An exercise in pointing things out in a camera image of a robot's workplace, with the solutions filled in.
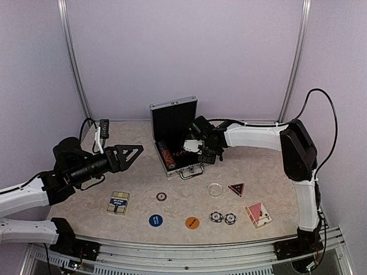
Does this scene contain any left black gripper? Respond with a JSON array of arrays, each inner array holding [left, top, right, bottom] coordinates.
[[69, 144, 143, 186]]

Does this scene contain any aluminium poker chip case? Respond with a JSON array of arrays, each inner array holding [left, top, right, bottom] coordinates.
[[149, 96, 206, 180]]

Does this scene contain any red poker chip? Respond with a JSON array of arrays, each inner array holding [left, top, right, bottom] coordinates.
[[156, 192, 167, 202]]

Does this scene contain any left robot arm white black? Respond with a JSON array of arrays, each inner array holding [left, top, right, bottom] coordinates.
[[1, 119, 143, 255]]

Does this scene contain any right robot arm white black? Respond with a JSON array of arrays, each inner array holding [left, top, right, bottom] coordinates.
[[183, 116, 326, 256]]

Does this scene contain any black dice row in case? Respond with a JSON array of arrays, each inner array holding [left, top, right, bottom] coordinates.
[[173, 150, 189, 158]]

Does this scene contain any clear round dealer button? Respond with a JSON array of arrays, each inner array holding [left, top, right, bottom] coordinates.
[[206, 183, 224, 198]]

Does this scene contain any chip row in case front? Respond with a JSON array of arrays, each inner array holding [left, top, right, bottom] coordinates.
[[157, 140, 176, 170]]

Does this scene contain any black pink triangular button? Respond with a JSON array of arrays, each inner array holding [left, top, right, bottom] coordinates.
[[228, 183, 244, 197]]

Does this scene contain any blue playing card box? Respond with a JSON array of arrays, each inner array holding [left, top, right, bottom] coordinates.
[[107, 191, 130, 215]]

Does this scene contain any blue white poker chip stack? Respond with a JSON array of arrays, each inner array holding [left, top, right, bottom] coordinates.
[[210, 211, 224, 223]]

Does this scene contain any orange big blind button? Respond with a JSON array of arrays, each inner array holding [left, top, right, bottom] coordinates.
[[185, 217, 200, 230]]

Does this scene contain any blue small blind button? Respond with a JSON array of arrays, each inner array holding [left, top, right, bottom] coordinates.
[[149, 214, 163, 227]]

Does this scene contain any red playing card deck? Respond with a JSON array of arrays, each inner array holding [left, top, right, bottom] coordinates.
[[245, 202, 272, 229]]

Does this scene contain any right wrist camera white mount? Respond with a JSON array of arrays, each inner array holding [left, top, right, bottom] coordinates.
[[183, 140, 204, 155]]

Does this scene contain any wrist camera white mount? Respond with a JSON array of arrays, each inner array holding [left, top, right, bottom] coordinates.
[[92, 119, 110, 154], [183, 140, 204, 155]]

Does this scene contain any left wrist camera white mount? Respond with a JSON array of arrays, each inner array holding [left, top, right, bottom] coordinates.
[[92, 119, 110, 154]]

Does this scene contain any aluminium front rail frame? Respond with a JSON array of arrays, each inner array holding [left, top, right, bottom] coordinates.
[[20, 227, 355, 274]]

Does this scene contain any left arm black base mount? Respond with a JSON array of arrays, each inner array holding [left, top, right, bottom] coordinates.
[[50, 233, 100, 261]]

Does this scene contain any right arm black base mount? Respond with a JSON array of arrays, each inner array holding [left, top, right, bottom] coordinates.
[[274, 237, 315, 261]]

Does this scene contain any left aluminium corner post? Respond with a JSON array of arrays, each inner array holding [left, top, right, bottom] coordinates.
[[57, 0, 92, 118]]

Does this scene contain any aluminium corner post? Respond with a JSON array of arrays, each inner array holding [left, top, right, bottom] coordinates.
[[277, 0, 311, 122], [57, 0, 92, 118]]

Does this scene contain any right aluminium corner post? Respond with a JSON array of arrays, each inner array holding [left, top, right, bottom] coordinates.
[[277, 0, 311, 122]]

